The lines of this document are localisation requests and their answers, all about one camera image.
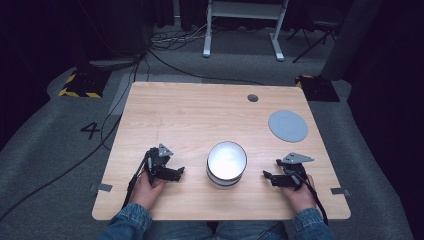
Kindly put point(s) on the grey curtain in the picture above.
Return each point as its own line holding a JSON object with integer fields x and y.
{"x": 353, "y": 36}

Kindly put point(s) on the person's legs in jeans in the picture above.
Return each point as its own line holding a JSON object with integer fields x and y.
{"x": 240, "y": 230}

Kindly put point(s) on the black tripod stand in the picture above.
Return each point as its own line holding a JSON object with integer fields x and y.
{"x": 315, "y": 36}

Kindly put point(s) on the grey round plate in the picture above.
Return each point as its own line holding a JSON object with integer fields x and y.
{"x": 288, "y": 126}

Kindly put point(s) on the person's left hand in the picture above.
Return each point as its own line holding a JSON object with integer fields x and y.
{"x": 145, "y": 193}

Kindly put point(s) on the black yellow striped base plate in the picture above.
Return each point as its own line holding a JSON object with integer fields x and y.
{"x": 83, "y": 85}
{"x": 318, "y": 88}

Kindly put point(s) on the white bowl dark rim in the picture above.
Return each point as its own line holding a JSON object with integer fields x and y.
{"x": 227, "y": 161}
{"x": 224, "y": 185}

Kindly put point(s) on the white metal desk frame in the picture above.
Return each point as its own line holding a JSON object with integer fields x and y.
{"x": 245, "y": 10}

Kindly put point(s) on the grey tape strip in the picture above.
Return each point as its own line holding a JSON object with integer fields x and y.
{"x": 101, "y": 187}
{"x": 340, "y": 191}

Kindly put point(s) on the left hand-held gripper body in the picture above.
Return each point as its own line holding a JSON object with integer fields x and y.
{"x": 154, "y": 160}

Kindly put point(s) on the person's right hand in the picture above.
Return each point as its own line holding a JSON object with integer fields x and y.
{"x": 301, "y": 199}

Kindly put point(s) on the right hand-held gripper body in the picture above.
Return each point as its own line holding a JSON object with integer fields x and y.
{"x": 296, "y": 171}

